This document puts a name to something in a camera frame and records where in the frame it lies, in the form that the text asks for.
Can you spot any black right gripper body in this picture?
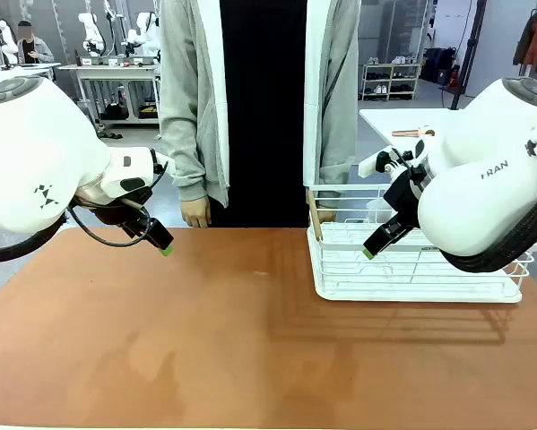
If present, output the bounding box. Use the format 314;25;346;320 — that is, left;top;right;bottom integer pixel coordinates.
383;168;424;230

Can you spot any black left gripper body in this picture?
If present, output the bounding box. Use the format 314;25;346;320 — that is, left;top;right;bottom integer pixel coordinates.
92;200;155;239

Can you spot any white wire dish rack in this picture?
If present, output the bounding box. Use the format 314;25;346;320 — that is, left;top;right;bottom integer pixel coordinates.
305;183;537;305

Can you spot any person's right forearm grey sleeve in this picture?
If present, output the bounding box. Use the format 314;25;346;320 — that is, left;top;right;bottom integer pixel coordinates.
159;102;209;203

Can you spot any person's left forearm grey sleeve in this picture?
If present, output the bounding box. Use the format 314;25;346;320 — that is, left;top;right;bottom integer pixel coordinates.
317;102;359;210

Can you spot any person's right hand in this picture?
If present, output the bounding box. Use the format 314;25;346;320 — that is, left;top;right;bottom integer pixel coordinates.
180;197;212;229

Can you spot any white crumpled plastic bag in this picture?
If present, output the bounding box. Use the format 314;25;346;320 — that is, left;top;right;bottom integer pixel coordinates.
365;196;393;225

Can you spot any large white side table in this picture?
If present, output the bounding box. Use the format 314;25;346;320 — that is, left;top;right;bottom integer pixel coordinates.
359;107;464;150

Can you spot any black bag under workbench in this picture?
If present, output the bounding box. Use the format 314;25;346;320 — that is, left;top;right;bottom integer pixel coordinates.
100;101;130;121

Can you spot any light wooden shoe rack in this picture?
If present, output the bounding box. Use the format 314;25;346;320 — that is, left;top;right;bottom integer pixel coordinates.
360;62;424;102

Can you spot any black luggage pile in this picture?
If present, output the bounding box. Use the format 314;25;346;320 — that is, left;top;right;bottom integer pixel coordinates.
421;46;458;86

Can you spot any white background workbench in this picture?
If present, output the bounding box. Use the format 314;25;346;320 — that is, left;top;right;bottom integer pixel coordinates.
56;62;162;129

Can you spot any black slanted stand pole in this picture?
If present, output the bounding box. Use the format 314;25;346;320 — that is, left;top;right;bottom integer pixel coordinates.
448;0;488;111

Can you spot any person in grey cardigan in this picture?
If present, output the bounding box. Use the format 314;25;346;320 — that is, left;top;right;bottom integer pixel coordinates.
158;0;362;229

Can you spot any white background desk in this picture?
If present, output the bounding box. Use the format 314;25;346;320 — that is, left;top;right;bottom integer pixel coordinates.
0;62;62;89

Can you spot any seated person in background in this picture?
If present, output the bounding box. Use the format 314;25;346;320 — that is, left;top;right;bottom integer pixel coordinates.
15;20;56;65

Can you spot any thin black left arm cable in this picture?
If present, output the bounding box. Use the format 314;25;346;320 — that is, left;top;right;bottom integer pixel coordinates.
67;147;169;248

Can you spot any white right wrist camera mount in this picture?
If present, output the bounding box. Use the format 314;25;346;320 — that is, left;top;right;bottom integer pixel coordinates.
358;138;427;179

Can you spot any thick black left arm hose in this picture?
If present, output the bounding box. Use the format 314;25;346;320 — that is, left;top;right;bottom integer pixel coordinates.
0;213;68;264

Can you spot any thick black arm hose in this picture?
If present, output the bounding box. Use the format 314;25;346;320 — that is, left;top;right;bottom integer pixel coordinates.
438;187;537;274
0;213;68;264

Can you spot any thick black right arm hose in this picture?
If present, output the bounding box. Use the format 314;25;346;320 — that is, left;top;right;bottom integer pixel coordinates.
438;187;537;274

